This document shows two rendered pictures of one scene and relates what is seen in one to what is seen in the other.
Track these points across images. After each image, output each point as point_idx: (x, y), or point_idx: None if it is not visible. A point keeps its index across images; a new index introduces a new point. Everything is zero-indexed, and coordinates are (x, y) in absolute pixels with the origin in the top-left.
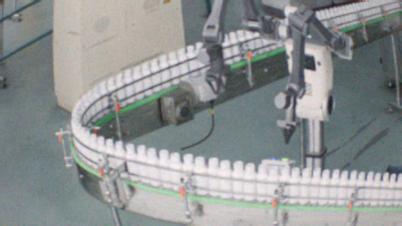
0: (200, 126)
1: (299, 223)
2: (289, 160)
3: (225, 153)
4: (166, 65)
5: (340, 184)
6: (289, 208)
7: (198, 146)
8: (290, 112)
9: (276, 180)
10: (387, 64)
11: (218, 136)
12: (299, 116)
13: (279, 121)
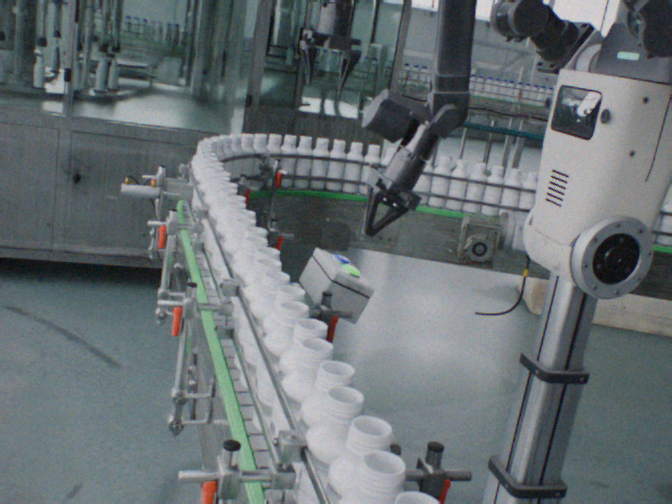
0: (648, 379)
1: (216, 451)
2: (357, 278)
3: (640, 413)
4: (496, 179)
5: (283, 380)
6: (219, 375)
7: (620, 391)
8: (398, 158)
9: (244, 276)
10: None
11: (655, 396)
12: (530, 255)
13: (372, 172)
